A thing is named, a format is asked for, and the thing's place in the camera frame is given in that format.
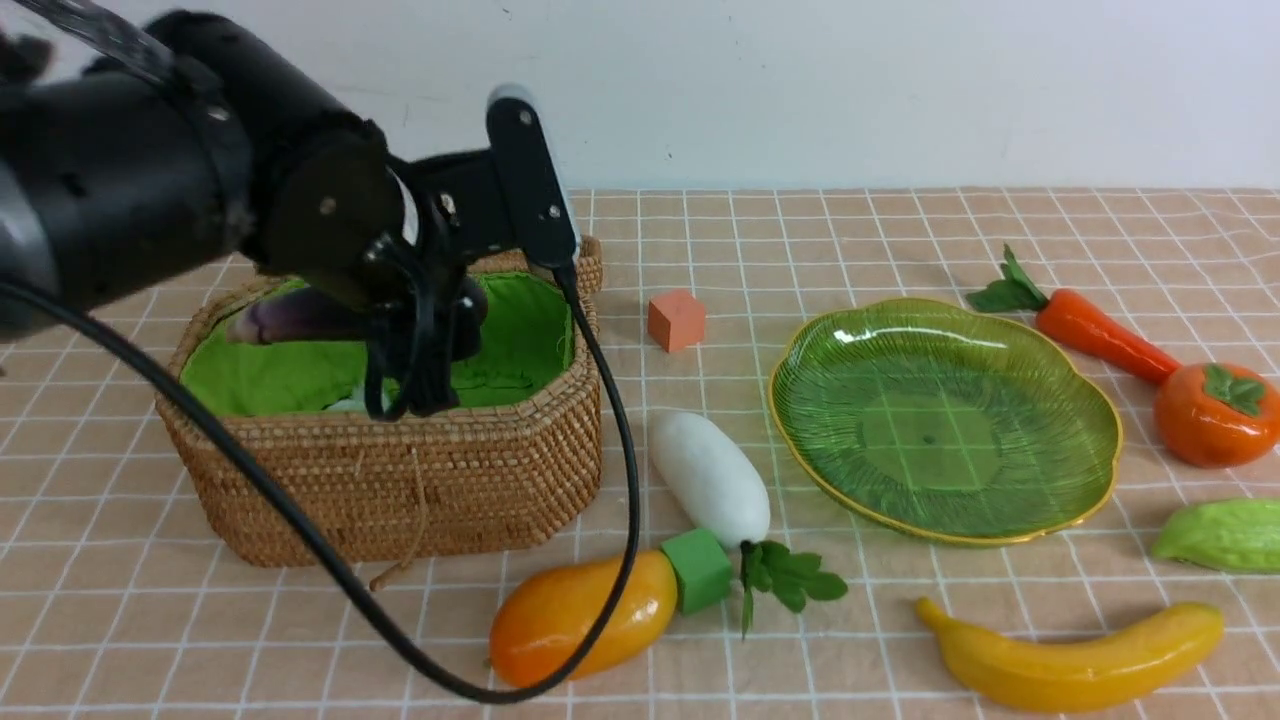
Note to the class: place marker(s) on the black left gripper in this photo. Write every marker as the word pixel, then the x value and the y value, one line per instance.
pixel 422 313

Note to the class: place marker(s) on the purple eggplant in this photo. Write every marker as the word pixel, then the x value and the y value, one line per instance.
pixel 306 315

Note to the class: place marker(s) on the white radish with leaves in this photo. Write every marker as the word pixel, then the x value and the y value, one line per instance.
pixel 722 493

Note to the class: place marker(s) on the orange yellow mango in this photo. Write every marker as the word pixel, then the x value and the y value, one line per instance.
pixel 546 618

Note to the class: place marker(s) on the orange carrot with leaves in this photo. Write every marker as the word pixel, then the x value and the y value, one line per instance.
pixel 1072 320

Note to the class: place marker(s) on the yellow banana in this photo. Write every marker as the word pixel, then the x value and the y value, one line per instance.
pixel 1068 678

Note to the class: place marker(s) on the orange persimmon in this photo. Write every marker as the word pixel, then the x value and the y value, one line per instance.
pixel 1217 415

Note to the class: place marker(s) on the green bitter gourd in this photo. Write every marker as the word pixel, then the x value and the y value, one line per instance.
pixel 1238 535

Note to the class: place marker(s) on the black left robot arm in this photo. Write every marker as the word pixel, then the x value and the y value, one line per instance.
pixel 190 139

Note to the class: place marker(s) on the wicker basket lid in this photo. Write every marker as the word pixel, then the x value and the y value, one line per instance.
pixel 589 265

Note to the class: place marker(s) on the woven wicker basket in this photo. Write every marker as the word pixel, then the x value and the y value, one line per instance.
pixel 514 464

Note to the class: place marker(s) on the orange foam cube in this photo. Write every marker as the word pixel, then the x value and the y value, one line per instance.
pixel 676 319

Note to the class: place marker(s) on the green foam cube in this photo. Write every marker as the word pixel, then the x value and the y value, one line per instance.
pixel 703 570

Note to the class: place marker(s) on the beige checkered tablecloth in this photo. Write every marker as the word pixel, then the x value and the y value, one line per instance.
pixel 119 603

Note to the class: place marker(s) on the green glass leaf plate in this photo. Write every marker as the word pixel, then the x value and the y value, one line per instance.
pixel 944 424

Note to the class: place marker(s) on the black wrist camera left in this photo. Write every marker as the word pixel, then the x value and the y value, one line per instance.
pixel 541 219

